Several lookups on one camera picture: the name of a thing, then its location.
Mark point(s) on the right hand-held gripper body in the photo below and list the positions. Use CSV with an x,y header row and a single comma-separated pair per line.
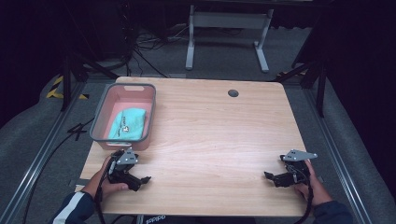
x,y
297,169

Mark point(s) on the person's right hand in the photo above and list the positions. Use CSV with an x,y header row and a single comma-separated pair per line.
x,y
316,186

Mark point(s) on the teal cloth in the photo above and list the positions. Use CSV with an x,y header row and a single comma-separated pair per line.
x,y
129,124

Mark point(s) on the gray metal desk frame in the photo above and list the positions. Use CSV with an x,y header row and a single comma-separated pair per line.
x,y
229,20

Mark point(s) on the aluminium floor rail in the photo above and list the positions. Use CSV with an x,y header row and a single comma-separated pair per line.
x,y
339,155
34,168

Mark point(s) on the black metal stand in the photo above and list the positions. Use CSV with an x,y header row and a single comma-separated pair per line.
x,y
66,81
320,87

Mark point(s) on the black tape cross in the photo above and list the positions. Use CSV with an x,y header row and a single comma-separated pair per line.
x,y
77,131

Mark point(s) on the pink basket with gray rim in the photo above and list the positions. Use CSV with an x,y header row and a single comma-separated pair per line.
x,y
102,121

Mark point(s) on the yellow black hazard tape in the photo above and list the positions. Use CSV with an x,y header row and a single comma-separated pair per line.
x,y
54,91

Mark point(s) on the person's left hand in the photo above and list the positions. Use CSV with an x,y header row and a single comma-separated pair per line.
x,y
104,183

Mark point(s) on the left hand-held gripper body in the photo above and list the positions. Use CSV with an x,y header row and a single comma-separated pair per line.
x,y
126,159

